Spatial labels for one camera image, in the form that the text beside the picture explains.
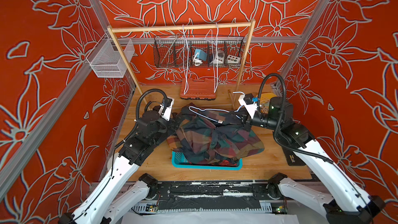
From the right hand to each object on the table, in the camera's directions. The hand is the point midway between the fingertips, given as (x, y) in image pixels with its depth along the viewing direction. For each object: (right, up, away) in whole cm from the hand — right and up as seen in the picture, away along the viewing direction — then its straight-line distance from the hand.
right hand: (227, 113), depth 62 cm
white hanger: (-2, -5, +9) cm, 10 cm away
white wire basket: (-65, +28, +26) cm, 76 cm away
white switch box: (+2, +32, +29) cm, 43 cm away
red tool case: (-8, +13, +50) cm, 52 cm away
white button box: (+10, +30, +32) cm, 45 cm away
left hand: (-24, +2, +7) cm, 25 cm away
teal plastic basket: (-22, -28, +19) cm, 40 cm away
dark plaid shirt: (-5, -11, +6) cm, 14 cm away
